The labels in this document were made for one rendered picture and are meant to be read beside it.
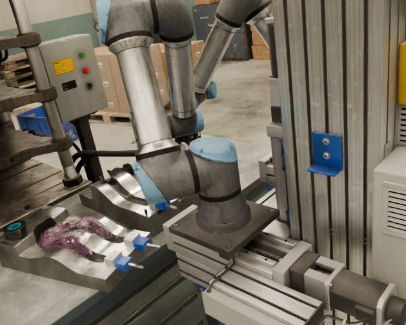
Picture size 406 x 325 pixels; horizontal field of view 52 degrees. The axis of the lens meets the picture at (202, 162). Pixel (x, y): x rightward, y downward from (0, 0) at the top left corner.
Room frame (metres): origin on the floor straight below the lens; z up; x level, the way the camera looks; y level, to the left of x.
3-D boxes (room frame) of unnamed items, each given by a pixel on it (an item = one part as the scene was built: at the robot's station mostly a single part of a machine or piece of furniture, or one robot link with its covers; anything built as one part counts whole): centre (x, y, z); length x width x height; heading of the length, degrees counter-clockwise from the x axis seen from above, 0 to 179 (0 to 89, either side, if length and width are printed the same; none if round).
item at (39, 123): (5.17, 1.86, 0.32); 0.60 x 0.41 x 0.22; 53
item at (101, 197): (1.60, 0.30, 0.87); 0.50 x 0.26 x 0.14; 43
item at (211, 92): (1.61, -0.04, 1.25); 0.11 x 0.11 x 0.08; 68
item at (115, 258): (1.12, 0.30, 0.86); 0.13 x 0.05 x 0.05; 60
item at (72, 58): (2.26, 0.63, 0.74); 0.31 x 0.22 x 1.47; 133
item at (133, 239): (1.21, 0.24, 0.86); 0.13 x 0.05 x 0.05; 60
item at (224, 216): (1.00, -0.03, 1.09); 0.15 x 0.15 x 0.10
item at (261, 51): (8.11, -1.72, 0.42); 0.86 x 0.33 x 0.83; 47
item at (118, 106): (5.90, 0.95, 0.47); 1.22 x 0.80 x 0.94; 51
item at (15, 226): (1.33, 0.70, 0.93); 0.08 x 0.08 x 0.04
